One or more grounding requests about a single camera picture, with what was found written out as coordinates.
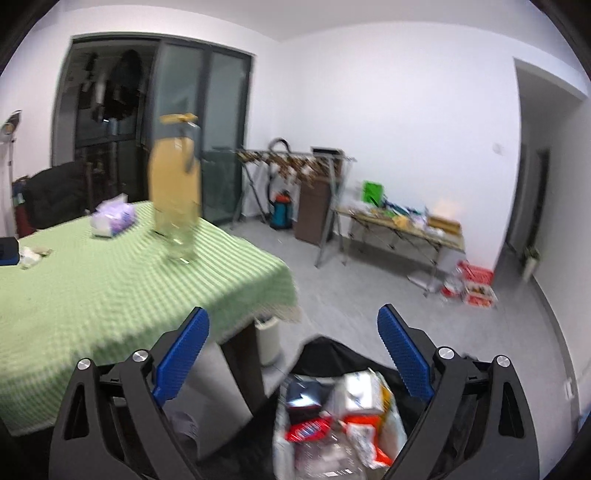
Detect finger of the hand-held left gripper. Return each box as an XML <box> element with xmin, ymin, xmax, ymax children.
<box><xmin>0</xmin><ymin>237</ymin><xmax>20</xmax><ymax>267</ymax></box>

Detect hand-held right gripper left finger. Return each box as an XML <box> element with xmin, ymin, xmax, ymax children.
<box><xmin>48</xmin><ymin>307</ymin><xmax>211</xmax><ymax>480</ymax></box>

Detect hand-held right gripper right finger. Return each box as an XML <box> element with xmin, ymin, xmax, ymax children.
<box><xmin>378</xmin><ymin>304</ymin><xmax>541</xmax><ymax>480</ymax></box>

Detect silver foil bag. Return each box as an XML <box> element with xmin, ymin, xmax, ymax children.
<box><xmin>330</xmin><ymin>371</ymin><xmax>393</xmax><ymax>416</ymax></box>

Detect black trash bag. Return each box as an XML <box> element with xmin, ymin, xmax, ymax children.
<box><xmin>259</xmin><ymin>337</ymin><xmax>490</xmax><ymax>480</ymax></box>

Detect orange printed snack packet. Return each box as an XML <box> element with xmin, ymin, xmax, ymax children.
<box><xmin>344</xmin><ymin>413</ymin><xmax>393</xmax><ymax>467</ymax></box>

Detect dark blue carton box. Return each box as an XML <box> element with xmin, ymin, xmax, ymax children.
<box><xmin>284</xmin><ymin>378</ymin><xmax>333</xmax><ymax>411</ymax></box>

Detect red snack wrapper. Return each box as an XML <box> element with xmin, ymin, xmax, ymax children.
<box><xmin>284</xmin><ymin>418</ymin><xmax>333</xmax><ymax>444</ymax></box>

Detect crumpled paper scrap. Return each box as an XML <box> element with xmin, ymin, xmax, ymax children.
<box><xmin>18</xmin><ymin>246</ymin><xmax>52</xmax><ymax>269</ymax></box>

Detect red cloth with striped trim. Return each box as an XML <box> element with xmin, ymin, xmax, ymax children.
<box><xmin>13</xmin><ymin>178</ymin><xmax>35</xmax><ymax>238</ymax></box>

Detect dark wooden table leg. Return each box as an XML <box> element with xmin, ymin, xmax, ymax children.
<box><xmin>221</xmin><ymin>318</ymin><xmax>265</xmax><ymax>416</ymax></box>

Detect black padded jacket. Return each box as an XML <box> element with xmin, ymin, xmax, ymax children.
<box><xmin>25</xmin><ymin>161</ymin><xmax>93</xmax><ymax>229</ymax></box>

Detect white cylindrical bin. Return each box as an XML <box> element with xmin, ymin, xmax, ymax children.
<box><xmin>254</xmin><ymin>316</ymin><xmax>282</xmax><ymax>367</ymax></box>

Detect green checked tablecloth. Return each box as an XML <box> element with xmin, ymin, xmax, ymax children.
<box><xmin>0</xmin><ymin>199</ymin><xmax>301</xmax><ymax>437</ymax></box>

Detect red boxes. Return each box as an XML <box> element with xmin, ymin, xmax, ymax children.
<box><xmin>441</xmin><ymin>261</ymin><xmax>498</xmax><ymax>308</ymax></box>

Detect tissue pack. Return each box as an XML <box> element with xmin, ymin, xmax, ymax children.
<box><xmin>89</xmin><ymin>194</ymin><xmax>138</xmax><ymax>239</ymax></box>

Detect folding table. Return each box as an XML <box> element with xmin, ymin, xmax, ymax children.
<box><xmin>335</xmin><ymin>203</ymin><xmax>466</xmax><ymax>296</ymax></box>

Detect floor lamp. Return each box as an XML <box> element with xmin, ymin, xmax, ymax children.
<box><xmin>0</xmin><ymin>110</ymin><xmax>23</xmax><ymax>236</ymax></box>

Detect potted plant in white pot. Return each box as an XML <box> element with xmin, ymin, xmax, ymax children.
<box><xmin>522</xmin><ymin>247</ymin><xmax>541</xmax><ymax>282</ymax></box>

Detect yellow thermos pitcher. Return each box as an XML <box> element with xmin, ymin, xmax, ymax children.
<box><xmin>148</xmin><ymin>113</ymin><xmax>204</xmax><ymax>264</ymax></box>

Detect green paper bag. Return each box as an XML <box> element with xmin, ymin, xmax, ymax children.
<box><xmin>362</xmin><ymin>181</ymin><xmax>386</xmax><ymax>208</ymax></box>

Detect brown cabinet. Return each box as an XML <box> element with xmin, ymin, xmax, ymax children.
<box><xmin>294</xmin><ymin>147</ymin><xmax>345</xmax><ymax>244</ymax></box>

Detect blue and orange vacuum cleaner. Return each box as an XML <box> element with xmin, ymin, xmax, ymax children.
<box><xmin>265</xmin><ymin>137</ymin><xmax>296</xmax><ymax>230</ymax></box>

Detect hanging dark clothes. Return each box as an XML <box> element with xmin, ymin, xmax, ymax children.
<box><xmin>78</xmin><ymin>48</ymin><xmax>144</xmax><ymax>125</ymax></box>

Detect sliding glass door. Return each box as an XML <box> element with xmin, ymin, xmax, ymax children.
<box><xmin>51</xmin><ymin>37</ymin><xmax>256</xmax><ymax>227</ymax></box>

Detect clothes drying rack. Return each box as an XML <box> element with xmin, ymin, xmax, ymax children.
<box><xmin>231</xmin><ymin>137</ymin><xmax>358</xmax><ymax>268</ymax></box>

